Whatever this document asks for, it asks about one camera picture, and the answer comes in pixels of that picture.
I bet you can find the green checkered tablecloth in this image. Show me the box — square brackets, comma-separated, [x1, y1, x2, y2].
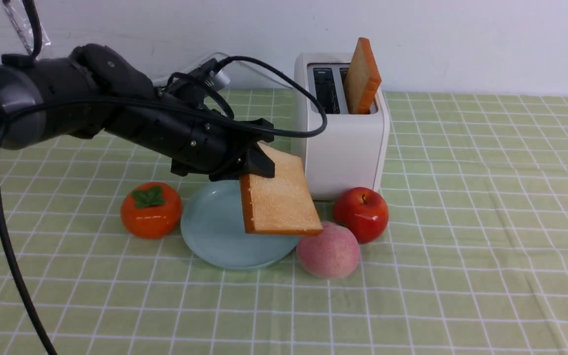
[0, 92, 568, 355]

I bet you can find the light blue plate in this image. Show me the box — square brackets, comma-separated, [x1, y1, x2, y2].
[180, 180, 301, 270]

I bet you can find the orange persimmon with green leaf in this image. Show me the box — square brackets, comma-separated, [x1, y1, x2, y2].
[120, 181, 182, 240]

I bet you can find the white toaster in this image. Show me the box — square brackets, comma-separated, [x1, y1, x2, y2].
[291, 52, 391, 201]

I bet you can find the pink peach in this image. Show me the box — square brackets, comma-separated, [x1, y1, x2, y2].
[296, 220, 361, 280]

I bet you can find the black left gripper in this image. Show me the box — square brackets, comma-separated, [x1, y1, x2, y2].
[104, 105, 275, 180]

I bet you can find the red apple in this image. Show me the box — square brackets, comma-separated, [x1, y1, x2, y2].
[333, 187, 390, 245]

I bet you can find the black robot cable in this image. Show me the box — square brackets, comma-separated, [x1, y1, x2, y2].
[0, 0, 328, 355]

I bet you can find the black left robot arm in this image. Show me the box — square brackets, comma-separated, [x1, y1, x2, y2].
[0, 43, 276, 181]

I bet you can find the toast slice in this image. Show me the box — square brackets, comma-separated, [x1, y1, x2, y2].
[239, 143, 323, 236]
[343, 37, 382, 114]

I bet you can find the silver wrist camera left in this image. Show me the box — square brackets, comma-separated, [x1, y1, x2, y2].
[188, 58, 231, 92]

